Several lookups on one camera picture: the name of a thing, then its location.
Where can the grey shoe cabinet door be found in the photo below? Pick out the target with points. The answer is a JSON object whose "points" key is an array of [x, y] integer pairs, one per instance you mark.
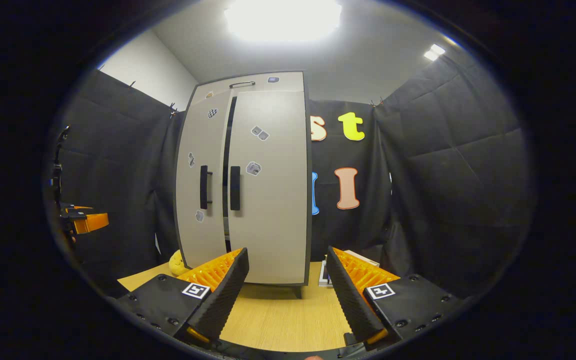
{"points": [[190, 200], [278, 210]]}

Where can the large ceiling light panel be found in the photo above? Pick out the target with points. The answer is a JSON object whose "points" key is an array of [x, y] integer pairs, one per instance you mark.
{"points": [[283, 20]]}

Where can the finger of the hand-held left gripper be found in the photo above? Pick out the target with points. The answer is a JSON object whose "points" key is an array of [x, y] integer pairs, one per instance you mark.
{"points": [[93, 222], [78, 208]]}

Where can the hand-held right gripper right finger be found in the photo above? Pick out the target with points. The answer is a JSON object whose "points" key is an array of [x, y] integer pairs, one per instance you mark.
{"points": [[350, 295]]}

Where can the yellow plush toy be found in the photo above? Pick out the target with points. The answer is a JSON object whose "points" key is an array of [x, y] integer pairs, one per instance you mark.
{"points": [[177, 262]]}

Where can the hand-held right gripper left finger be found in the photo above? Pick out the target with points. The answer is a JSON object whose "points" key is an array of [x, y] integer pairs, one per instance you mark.
{"points": [[223, 295]]}

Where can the small ceiling light panel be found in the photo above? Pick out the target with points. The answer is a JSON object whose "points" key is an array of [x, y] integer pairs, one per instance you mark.
{"points": [[434, 52]]}

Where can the black backdrop cloth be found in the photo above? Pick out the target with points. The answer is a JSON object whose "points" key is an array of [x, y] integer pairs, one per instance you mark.
{"points": [[443, 175]]}

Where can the grey shoe cabinet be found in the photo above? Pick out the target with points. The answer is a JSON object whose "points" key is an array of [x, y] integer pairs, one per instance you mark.
{"points": [[278, 85]]}

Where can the white book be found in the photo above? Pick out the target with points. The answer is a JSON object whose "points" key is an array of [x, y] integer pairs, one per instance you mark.
{"points": [[363, 257], [324, 274]]}

